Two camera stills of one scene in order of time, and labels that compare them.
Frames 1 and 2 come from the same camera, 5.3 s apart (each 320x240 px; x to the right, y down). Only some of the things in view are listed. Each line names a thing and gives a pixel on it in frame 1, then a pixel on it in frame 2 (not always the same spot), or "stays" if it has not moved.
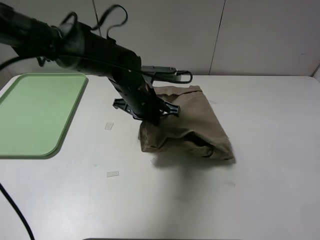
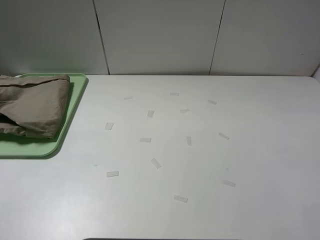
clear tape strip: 110,174 stays
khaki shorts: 195,131 -> 33,106
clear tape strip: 109,126 stays
